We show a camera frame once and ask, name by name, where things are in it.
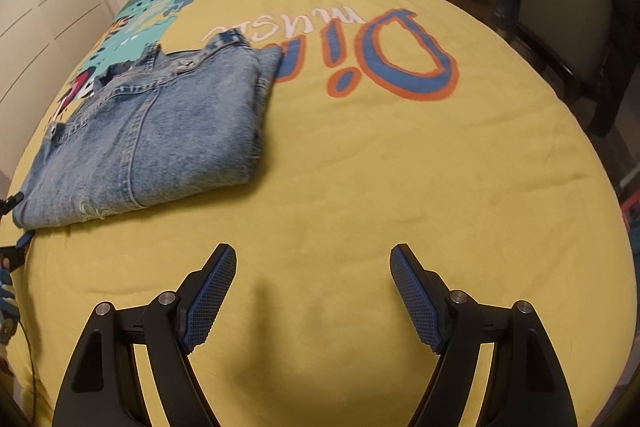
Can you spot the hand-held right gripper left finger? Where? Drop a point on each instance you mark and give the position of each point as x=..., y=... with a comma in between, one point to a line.
x=210, y=302

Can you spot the yellow printed blanket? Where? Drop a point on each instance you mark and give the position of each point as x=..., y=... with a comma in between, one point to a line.
x=375, y=182

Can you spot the blue denim jacket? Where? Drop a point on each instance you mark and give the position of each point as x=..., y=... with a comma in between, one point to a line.
x=150, y=132

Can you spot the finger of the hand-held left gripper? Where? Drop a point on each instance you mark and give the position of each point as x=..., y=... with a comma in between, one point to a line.
x=11, y=203
x=19, y=247

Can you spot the white wardrobe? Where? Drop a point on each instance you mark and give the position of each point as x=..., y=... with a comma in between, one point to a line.
x=55, y=7

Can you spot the dark hanging garment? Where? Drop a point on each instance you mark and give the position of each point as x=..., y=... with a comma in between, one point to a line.
x=615, y=57

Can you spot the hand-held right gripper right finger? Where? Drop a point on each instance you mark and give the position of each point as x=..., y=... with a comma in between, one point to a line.
x=417, y=302

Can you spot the grey chair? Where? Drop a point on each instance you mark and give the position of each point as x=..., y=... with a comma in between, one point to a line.
x=565, y=7

